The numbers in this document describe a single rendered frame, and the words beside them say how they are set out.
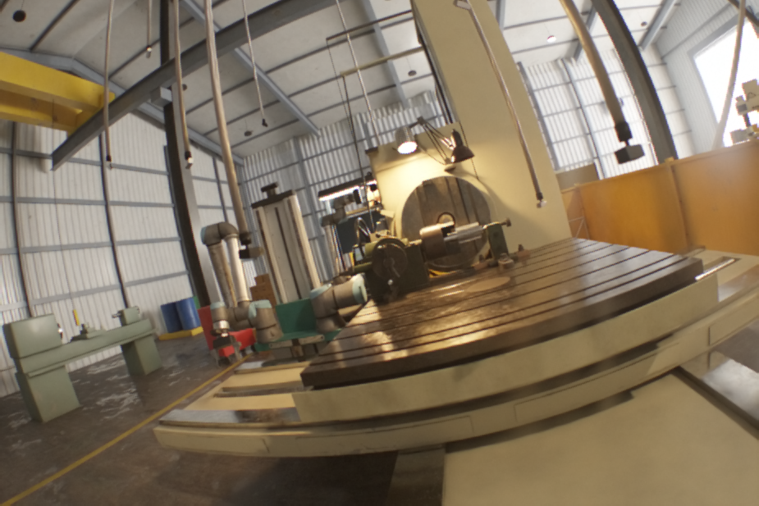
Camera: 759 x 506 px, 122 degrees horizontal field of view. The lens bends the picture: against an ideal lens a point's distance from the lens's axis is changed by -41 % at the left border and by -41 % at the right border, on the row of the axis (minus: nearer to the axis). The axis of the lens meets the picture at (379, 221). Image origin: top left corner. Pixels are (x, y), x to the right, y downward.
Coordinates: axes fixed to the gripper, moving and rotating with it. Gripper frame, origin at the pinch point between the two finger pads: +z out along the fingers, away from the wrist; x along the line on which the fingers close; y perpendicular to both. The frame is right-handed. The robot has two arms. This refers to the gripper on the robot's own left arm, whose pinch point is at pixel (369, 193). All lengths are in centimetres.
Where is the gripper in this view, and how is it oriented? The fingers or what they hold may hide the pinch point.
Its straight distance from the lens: 293.7
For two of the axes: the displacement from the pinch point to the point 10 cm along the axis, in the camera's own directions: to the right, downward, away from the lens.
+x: 2.7, 9.6, -0.4
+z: 9.5, -2.7, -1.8
